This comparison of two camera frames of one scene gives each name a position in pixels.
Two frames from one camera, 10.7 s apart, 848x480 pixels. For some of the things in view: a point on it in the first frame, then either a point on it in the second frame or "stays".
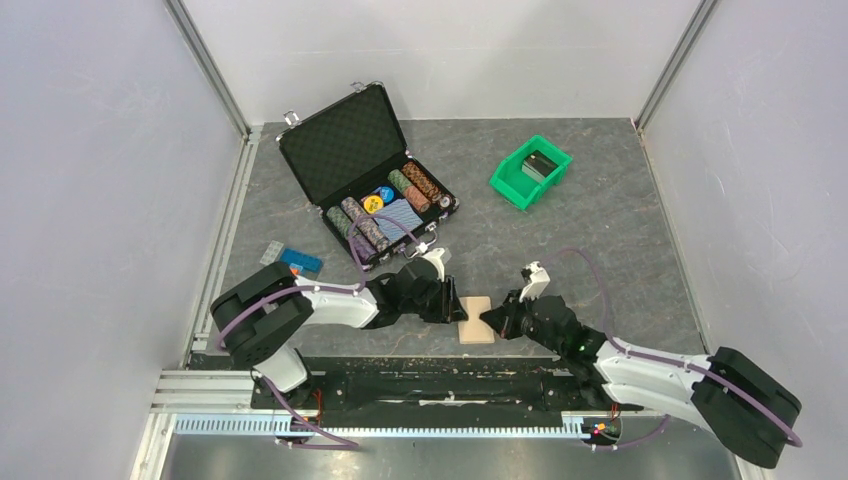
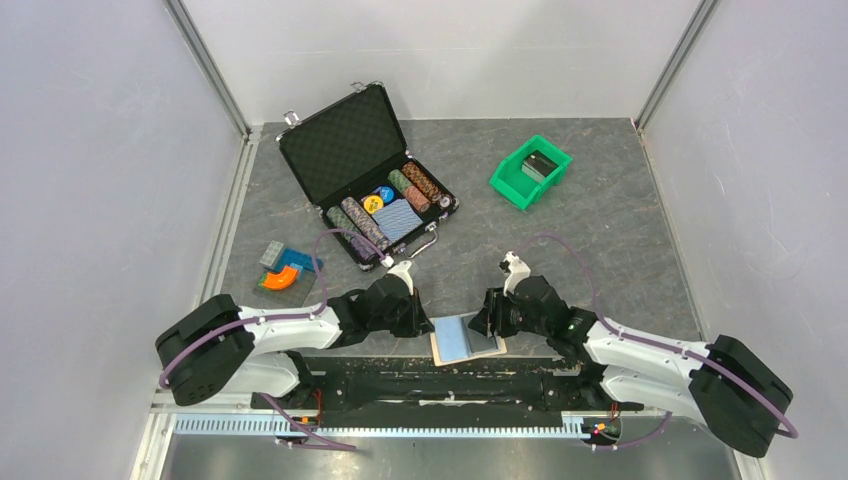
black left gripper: [449, 309] → [418, 321]
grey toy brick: [272, 253] stays
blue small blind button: [387, 194] stays
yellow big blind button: [373, 204] stays
